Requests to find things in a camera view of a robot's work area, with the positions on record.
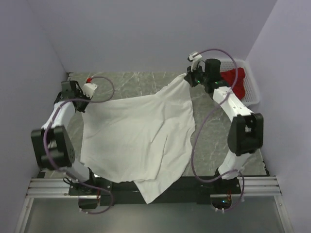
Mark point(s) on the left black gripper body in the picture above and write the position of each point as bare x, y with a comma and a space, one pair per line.
80, 95

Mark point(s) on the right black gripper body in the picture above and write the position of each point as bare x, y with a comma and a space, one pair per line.
197, 76

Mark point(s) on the white t shirt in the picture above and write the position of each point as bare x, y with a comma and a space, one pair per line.
145, 140

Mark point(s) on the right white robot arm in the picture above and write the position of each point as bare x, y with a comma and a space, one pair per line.
245, 135

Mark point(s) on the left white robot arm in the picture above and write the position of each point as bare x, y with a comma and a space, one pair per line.
52, 145

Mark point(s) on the white plastic basket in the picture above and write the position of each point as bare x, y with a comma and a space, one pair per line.
252, 95

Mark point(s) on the black base beam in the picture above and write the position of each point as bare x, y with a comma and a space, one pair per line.
184, 190

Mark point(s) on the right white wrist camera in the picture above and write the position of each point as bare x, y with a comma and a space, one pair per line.
194, 58

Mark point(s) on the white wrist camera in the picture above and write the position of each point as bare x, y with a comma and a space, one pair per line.
89, 88
194, 58

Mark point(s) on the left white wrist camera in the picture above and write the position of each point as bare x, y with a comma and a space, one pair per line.
89, 88

